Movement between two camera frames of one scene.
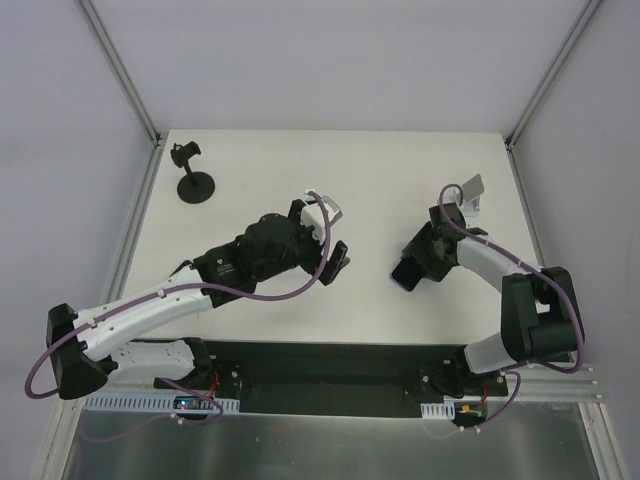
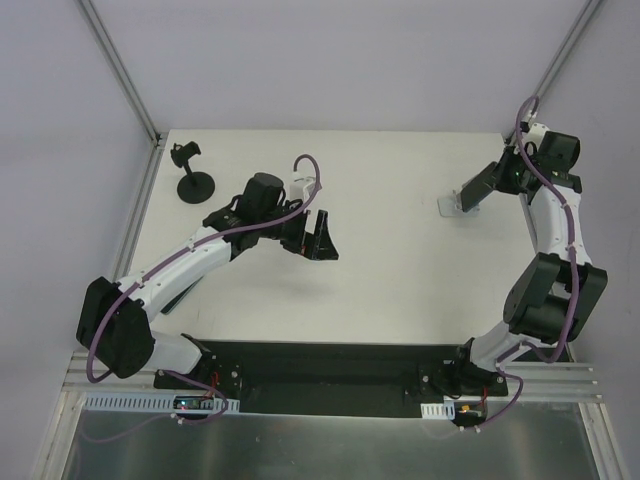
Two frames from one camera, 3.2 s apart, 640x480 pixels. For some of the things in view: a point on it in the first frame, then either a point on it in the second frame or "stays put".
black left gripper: (317, 255) -> (304, 237)
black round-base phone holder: (194, 188) stays put
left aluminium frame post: (120, 69) stays put
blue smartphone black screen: (408, 273) -> (479, 188)
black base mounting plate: (341, 379) stays put
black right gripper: (420, 258) -> (493, 176)
